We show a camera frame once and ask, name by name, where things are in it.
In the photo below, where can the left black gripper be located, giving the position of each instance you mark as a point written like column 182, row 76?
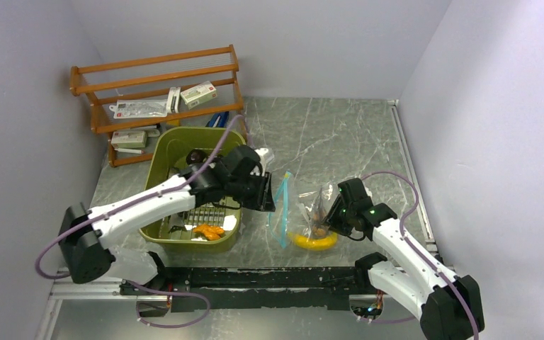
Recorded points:
column 263, row 200

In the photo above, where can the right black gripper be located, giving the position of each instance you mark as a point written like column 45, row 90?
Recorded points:
column 332, row 219

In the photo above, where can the clear zip top bag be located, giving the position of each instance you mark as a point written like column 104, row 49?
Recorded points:
column 294, row 200

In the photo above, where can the yellow fake banana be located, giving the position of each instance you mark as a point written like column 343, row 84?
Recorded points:
column 304, row 242

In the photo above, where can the orange fake fried food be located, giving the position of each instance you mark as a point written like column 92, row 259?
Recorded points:
column 210, row 232

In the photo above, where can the dark fake mangosteen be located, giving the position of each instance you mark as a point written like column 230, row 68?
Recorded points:
column 196, row 156

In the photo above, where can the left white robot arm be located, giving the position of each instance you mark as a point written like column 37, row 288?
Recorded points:
column 90, row 237

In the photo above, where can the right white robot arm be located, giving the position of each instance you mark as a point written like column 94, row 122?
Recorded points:
column 446, row 305

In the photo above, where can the blue stapler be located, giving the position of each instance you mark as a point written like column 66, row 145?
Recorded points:
column 218, row 120

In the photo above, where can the white green box on shelf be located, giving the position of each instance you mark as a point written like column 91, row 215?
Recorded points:
column 199, row 94

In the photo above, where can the small white upright box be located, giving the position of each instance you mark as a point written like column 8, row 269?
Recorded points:
column 172, row 103

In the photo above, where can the white box lower shelf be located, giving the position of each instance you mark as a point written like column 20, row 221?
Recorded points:
column 129, row 139

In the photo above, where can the orange wooden shelf rack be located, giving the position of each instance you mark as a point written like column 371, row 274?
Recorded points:
column 155, row 92

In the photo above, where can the clear blister pack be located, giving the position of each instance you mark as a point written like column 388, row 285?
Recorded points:
column 134, row 109

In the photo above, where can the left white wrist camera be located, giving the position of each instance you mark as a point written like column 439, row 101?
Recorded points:
column 266, row 157

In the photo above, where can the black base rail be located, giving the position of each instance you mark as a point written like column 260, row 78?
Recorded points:
column 332, row 287

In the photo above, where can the aluminium frame rail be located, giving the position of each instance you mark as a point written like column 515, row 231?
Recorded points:
column 103, row 288

